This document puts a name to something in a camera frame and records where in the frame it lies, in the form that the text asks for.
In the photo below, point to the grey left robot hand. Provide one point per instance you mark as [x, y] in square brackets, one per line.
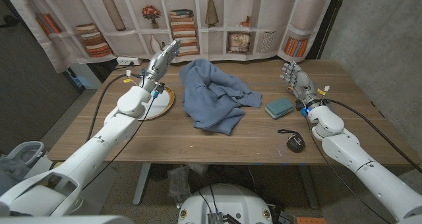
[160, 64]

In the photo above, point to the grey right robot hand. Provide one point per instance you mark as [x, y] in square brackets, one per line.
[301, 84]

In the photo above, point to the blue hoodie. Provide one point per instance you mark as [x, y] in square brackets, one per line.
[211, 99]

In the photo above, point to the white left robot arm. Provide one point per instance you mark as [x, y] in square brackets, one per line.
[92, 151]

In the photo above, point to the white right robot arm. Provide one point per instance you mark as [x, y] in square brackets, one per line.
[362, 168]

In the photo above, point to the teal soap box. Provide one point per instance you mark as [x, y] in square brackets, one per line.
[278, 108]

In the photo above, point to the white gold-rimmed paper plate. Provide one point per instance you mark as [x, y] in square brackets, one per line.
[163, 102]

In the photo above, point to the orange box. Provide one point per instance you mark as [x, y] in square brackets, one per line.
[310, 221]

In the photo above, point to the white power strip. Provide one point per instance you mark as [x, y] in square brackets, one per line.
[128, 61]

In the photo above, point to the printed bookshelf backdrop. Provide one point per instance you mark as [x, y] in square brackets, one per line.
[211, 43]

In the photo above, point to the black tape measure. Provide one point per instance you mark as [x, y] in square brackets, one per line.
[295, 143]

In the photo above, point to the black backdrop stand pole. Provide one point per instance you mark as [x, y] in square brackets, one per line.
[329, 19]

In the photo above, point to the grey table leg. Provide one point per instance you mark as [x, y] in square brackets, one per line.
[141, 184]
[309, 187]

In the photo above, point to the clear plastic bag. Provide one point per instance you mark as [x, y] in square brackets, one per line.
[178, 184]

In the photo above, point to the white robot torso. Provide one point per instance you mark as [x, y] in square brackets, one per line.
[227, 201]

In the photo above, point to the person leg in jeans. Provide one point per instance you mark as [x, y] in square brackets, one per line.
[10, 174]

